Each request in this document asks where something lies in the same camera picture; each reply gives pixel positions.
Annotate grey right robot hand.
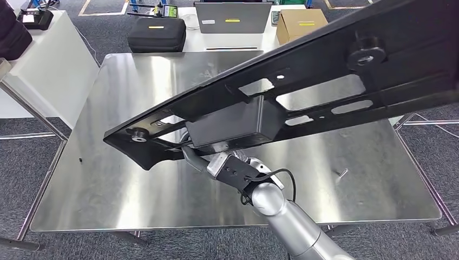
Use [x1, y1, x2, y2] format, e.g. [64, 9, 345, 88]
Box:
[178, 127, 213, 174]

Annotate black carrying case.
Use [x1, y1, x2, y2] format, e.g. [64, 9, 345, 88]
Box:
[127, 17, 187, 54]

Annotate brown cardboard box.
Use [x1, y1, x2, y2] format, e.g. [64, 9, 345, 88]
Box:
[276, 8, 329, 46]

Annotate silver grey laptop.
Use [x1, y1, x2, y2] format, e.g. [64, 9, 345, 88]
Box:
[194, 1, 273, 35]

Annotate black plastic plate bracket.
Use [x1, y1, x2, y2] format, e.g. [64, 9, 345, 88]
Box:
[103, 0, 459, 172]

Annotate dark fabric bag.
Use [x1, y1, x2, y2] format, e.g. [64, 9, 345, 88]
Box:
[0, 0, 34, 61]

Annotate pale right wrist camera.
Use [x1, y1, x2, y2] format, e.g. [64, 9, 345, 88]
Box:
[207, 152, 277, 196]

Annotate white panel board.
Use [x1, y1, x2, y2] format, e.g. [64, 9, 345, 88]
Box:
[0, 10, 100, 130]

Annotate small green screen device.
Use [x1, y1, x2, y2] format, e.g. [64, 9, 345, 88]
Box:
[154, 3, 179, 18]

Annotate steel workbench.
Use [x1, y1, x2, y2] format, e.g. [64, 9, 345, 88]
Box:
[29, 50, 442, 248]

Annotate black desktop device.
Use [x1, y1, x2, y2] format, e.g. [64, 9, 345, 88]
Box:
[17, 8, 55, 31]

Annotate white floor cable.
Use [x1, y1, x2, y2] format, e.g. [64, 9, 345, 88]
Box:
[414, 113, 459, 139]

